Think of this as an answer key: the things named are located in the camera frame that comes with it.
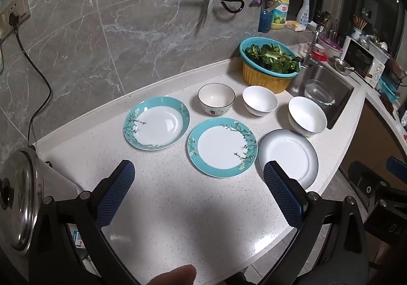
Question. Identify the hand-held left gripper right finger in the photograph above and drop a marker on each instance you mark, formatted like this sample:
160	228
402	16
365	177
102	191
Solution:
283	196

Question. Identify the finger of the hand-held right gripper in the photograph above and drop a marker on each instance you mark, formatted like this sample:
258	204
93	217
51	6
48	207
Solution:
397	166
365	177

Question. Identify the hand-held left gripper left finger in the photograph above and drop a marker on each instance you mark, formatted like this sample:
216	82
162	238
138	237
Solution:
116	192

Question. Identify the white plate with dark rim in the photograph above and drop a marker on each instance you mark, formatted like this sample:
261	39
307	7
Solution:
289	151

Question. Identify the deep teal floral plate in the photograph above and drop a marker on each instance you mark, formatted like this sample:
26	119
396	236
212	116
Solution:
155	124

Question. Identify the large white dark-rimmed bowl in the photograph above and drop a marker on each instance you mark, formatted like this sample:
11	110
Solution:
307	116

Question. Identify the plain white bowl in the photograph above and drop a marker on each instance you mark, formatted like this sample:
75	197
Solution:
259	100

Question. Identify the patterned bowl with dark rim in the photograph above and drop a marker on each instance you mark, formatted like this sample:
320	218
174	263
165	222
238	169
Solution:
216	97

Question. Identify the person's right forearm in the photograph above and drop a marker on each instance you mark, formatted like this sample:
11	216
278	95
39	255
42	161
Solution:
383	253

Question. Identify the person's left hand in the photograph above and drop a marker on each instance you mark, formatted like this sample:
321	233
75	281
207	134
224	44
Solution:
173	276

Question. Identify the stainless steel electric pot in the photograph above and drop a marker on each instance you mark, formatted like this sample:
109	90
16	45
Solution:
57	177

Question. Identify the stainless steel sink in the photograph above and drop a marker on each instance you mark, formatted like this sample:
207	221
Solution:
341	91

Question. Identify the stainless steel pot lid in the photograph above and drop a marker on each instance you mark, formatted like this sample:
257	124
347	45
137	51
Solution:
22	192

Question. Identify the clear glass bowl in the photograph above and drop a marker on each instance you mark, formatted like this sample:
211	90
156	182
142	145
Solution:
318	92

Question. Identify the white toaster oven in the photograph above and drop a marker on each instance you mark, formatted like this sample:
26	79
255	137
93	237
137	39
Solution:
377	66

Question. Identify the metal strainer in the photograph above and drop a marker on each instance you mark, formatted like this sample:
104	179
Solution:
341	65

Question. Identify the yellow plastic basket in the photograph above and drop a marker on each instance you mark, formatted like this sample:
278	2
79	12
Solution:
264	81

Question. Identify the red and white cup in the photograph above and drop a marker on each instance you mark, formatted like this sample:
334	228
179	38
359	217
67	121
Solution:
318	56

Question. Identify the pink bowl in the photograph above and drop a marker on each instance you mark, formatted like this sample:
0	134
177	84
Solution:
330	45

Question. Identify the chopstick holder cup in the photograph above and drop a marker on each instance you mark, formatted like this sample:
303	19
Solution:
358	33

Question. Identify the green leafy vegetables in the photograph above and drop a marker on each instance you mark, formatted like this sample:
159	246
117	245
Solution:
270	57

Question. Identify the teal colander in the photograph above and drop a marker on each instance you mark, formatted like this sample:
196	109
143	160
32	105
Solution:
245	57

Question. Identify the chrome faucet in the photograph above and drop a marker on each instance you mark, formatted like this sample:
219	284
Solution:
313	40

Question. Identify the bundle of chopsticks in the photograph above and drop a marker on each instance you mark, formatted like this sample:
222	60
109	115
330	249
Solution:
359	21

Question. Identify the dark utensil bunch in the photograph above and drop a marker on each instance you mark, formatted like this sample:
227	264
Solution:
322	18

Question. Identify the white yellow sponge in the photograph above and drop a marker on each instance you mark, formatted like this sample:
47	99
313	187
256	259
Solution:
295	26

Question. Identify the white spray bottle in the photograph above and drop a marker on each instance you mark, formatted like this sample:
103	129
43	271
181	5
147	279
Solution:
303	14

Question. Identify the blue utensil cup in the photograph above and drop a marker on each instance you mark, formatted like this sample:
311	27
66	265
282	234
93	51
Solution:
264	22

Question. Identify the yellow detergent bottle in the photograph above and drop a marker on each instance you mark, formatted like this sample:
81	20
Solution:
279	16

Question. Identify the small kitchen knife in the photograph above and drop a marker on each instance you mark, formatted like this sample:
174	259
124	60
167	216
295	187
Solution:
273	6

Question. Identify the beige wall socket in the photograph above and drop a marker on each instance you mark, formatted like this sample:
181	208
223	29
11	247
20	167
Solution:
20	5

